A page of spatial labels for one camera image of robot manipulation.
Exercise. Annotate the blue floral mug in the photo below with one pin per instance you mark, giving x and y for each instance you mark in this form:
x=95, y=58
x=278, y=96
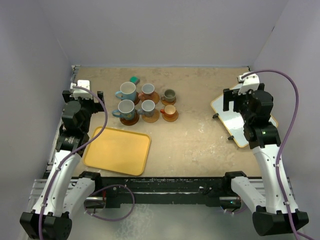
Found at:
x=125, y=110

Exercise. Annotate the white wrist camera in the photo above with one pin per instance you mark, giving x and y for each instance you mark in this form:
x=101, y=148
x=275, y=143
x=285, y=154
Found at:
x=77, y=91
x=250, y=82

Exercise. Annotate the yellow plastic tray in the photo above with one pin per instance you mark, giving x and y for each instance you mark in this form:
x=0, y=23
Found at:
x=119, y=151

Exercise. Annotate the orange wooden coaster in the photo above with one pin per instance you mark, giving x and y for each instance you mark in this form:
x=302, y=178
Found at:
x=171, y=118
x=166, y=103

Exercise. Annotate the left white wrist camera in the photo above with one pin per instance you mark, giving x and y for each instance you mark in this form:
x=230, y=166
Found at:
x=77, y=91

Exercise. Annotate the green whiteboard eraser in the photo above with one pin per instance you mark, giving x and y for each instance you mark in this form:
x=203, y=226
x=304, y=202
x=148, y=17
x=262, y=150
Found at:
x=135, y=80

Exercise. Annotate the large light blue mug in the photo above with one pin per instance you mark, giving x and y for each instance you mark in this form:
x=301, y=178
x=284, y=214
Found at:
x=127, y=91

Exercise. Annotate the small brown cup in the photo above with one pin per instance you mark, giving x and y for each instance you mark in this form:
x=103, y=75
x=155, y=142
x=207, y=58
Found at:
x=168, y=111

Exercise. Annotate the pink cup orange handle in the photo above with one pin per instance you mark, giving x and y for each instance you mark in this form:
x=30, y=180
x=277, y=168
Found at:
x=147, y=91

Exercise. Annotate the aluminium frame rail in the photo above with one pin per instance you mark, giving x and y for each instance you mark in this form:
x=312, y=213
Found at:
x=37, y=187

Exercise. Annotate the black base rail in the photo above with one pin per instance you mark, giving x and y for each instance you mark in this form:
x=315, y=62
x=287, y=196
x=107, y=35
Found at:
x=114, y=196

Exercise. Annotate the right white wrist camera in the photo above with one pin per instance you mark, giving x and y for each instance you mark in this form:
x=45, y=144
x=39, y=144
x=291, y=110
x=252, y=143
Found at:
x=250, y=82

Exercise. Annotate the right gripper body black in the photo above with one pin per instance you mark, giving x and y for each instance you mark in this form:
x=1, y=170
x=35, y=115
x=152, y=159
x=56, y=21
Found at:
x=241, y=103

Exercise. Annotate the grey mug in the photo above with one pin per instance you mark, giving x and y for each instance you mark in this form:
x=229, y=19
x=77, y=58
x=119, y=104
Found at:
x=147, y=108

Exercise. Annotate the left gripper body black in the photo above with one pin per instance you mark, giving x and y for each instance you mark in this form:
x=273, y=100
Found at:
x=88, y=105

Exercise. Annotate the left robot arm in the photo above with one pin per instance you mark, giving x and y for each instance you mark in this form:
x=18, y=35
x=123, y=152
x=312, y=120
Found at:
x=51, y=216

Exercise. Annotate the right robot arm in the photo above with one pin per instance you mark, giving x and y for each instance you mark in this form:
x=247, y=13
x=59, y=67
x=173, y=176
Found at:
x=275, y=212

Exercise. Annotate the small olive grey cup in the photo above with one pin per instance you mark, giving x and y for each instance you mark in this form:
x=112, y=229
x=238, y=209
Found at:
x=169, y=95

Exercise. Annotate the whiteboard with yellow frame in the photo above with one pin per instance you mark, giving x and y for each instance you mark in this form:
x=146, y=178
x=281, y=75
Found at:
x=232, y=125

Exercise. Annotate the woven light brown coaster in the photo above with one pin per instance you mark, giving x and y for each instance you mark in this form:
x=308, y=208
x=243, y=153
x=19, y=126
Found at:
x=153, y=118
x=153, y=96

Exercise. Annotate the dark brown wooden coaster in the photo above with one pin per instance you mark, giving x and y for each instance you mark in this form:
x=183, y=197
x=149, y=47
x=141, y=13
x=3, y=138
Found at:
x=137, y=99
x=132, y=121

